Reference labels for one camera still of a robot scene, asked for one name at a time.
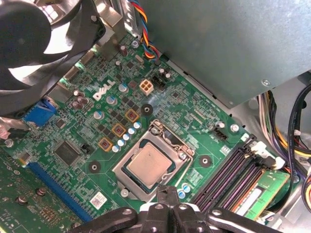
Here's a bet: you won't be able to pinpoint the black case fan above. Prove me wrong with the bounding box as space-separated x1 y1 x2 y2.
0 0 107 119

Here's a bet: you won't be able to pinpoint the grey power supply unit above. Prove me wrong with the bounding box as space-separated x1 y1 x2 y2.
136 0 311 110

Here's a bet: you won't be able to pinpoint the CPU with silver top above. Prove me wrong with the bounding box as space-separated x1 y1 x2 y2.
121 141 176 195

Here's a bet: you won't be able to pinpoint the white yellow PSU wire bundle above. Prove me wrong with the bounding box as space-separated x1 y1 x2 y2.
257 90 292 170

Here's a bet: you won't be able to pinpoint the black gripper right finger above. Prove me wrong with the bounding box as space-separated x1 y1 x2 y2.
167 185 311 233

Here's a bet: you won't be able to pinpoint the black RAM slot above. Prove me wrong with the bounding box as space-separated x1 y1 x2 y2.
191 139 251 204
218 160 267 214
201 150 259 211

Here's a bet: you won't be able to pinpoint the green RAM stick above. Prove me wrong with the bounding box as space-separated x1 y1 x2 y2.
230 169 291 220

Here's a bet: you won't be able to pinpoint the white four-pin power socket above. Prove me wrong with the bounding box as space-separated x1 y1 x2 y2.
139 78 155 97

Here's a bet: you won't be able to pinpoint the blue expansion slot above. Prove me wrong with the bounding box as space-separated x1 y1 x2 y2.
25 160 94 223

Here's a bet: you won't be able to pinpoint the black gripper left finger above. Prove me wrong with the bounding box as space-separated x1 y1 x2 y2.
70 184 174 233

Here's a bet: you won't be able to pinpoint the green Dell motherboard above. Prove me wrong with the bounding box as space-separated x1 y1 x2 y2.
0 31 292 233

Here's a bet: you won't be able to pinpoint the twisted coloured fan wires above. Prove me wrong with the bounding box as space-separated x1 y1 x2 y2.
127 0 159 61

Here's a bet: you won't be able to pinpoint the thin wire locking lever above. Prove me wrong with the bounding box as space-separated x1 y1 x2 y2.
150 120 195 195

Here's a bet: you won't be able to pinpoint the black open PC case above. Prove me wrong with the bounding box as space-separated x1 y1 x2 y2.
0 0 311 233

